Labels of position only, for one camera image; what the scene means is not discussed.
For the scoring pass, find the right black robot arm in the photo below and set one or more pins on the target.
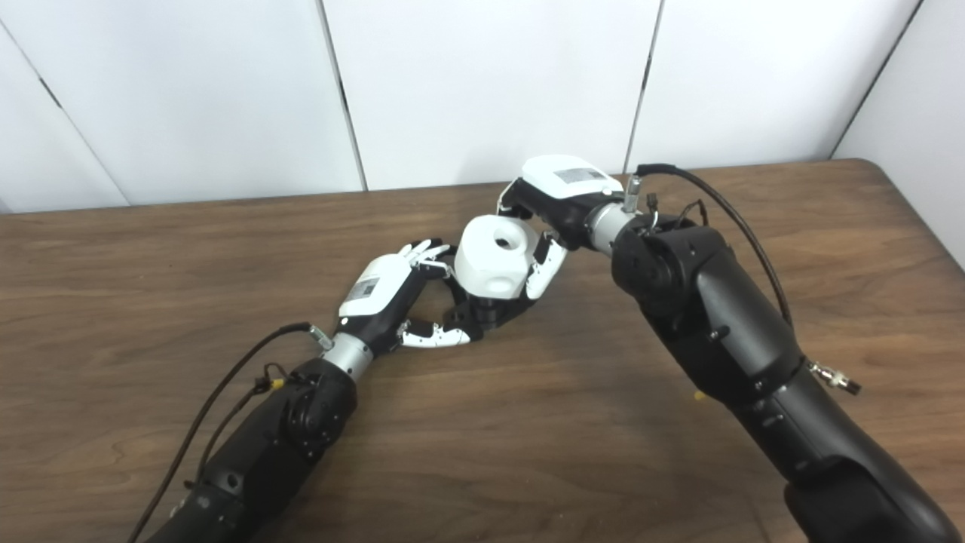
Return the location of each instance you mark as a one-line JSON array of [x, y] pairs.
[[761, 354]]

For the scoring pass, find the black flanged holder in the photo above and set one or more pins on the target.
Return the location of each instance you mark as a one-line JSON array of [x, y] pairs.
[[486, 313]]

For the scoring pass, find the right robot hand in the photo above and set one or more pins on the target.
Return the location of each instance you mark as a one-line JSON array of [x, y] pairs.
[[565, 196]]

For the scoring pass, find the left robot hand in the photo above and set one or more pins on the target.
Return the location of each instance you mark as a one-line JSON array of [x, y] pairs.
[[381, 298]]

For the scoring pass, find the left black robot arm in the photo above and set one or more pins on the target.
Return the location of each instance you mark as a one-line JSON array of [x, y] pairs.
[[271, 452]]

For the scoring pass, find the round white piece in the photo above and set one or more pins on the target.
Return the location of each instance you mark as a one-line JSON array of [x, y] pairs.
[[494, 256]]

